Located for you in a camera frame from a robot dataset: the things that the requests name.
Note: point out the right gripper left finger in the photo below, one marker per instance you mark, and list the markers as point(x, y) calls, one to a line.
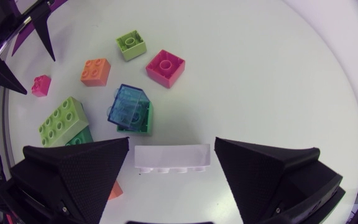
point(73, 180)

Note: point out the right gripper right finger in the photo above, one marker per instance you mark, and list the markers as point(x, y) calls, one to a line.
point(269, 180)

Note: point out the white toy brick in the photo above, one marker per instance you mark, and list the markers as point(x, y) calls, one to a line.
point(172, 157)

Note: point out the red toy brick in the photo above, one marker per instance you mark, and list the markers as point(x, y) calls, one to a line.
point(172, 74)
point(41, 87)

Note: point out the green toy brick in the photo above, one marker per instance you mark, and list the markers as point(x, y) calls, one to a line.
point(148, 125)
point(82, 138)

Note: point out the orange toy brick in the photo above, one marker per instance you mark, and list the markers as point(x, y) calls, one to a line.
point(115, 191)
point(95, 74)

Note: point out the long lime toy brick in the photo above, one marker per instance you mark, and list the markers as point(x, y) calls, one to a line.
point(62, 123)

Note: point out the clear blue toy brick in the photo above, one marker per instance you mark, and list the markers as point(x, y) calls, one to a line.
point(127, 107)

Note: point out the small lime toy brick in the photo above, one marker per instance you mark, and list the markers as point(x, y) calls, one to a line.
point(134, 49)

